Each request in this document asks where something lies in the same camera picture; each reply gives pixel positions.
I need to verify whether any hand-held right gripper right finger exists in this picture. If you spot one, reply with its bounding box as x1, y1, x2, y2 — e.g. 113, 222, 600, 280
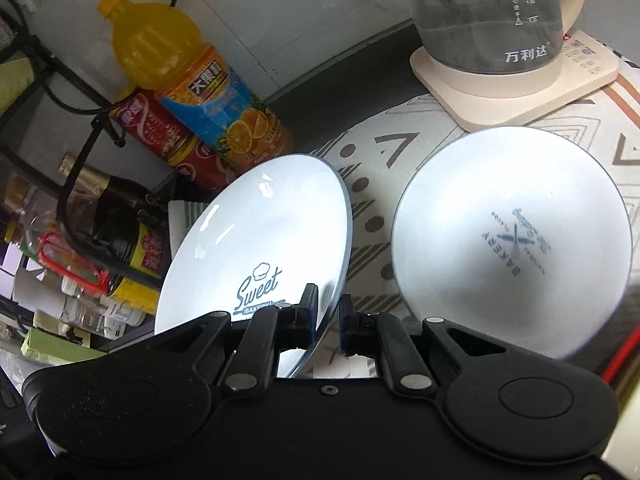
340, 295, 506, 392

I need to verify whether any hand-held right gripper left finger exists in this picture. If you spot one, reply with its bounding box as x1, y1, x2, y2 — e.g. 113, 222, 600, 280
150, 283, 319, 392

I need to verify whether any white plate with script print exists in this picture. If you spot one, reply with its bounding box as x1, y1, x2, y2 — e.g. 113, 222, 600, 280
154, 154, 349, 379

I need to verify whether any white plate with crossed-utensil print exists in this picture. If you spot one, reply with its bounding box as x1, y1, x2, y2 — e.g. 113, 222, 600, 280
391, 126, 632, 361

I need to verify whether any patterned fringed table cloth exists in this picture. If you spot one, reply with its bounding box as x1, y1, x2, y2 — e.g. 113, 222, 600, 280
295, 55, 640, 378

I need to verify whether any red drink can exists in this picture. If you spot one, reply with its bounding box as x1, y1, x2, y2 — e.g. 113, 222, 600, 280
166, 135, 253, 193
108, 90, 202, 163

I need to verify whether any dark soy sauce bottle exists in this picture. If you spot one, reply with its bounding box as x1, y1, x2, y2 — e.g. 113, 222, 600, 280
57, 154, 172, 282

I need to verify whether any orange juice bottle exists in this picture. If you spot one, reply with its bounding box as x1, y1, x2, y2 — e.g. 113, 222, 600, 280
97, 0, 294, 162

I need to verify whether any green carton box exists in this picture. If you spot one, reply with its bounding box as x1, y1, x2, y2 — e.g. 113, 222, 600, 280
22, 326, 107, 367

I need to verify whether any glass electric kettle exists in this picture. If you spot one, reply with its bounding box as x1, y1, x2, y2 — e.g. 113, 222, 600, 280
389, 0, 592, 94

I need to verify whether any cream kettle base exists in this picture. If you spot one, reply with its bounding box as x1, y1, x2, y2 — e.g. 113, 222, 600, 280
409, 29, 621, 134

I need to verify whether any black metal kitchen rack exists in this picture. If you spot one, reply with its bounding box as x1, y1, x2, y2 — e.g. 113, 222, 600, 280
0, 0, 176, 343

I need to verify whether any oil bottle with red handle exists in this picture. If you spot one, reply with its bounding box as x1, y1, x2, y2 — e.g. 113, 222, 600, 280
15, 200, 162, 317

